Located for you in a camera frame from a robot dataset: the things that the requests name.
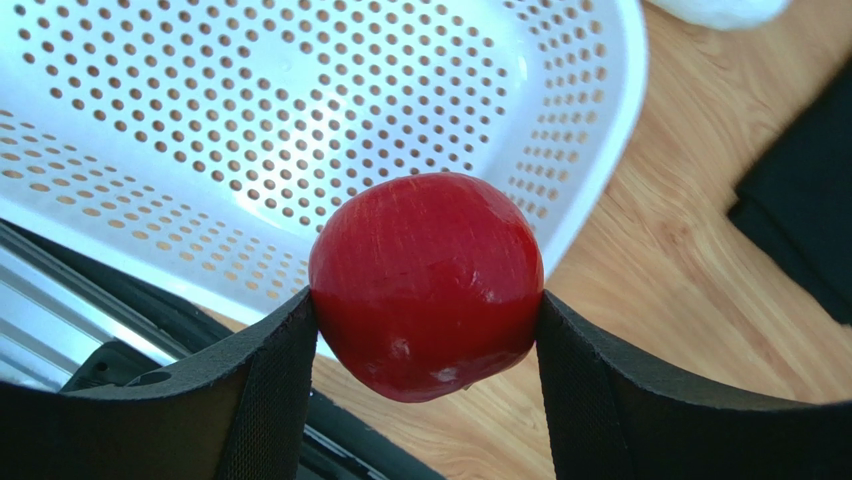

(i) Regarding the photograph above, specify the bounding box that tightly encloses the red fake apple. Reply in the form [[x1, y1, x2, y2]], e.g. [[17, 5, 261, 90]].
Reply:
[[308, 173, 544, 403]]

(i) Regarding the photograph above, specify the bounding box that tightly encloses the white rolled towel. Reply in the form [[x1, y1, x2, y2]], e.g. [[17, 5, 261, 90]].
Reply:
[[649, 0, 791, 31]]

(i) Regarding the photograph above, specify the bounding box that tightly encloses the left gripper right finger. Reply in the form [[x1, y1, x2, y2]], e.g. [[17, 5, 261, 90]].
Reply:
[[536, 293, 851, 479]]

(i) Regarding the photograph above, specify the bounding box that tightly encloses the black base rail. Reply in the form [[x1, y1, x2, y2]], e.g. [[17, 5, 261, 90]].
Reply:
[[1, 224, 436, 479]]

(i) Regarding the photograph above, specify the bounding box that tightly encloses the black folded cloth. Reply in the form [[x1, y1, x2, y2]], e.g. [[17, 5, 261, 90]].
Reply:
[[728, 64, 851, 325]]

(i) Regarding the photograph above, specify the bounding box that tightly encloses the white perforated plastic basket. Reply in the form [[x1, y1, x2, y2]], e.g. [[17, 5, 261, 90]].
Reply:
[[1, 1, 648, 323]]

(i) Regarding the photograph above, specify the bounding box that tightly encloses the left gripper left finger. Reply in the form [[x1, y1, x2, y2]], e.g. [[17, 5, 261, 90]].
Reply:
[[1, 291, 318, 479]]

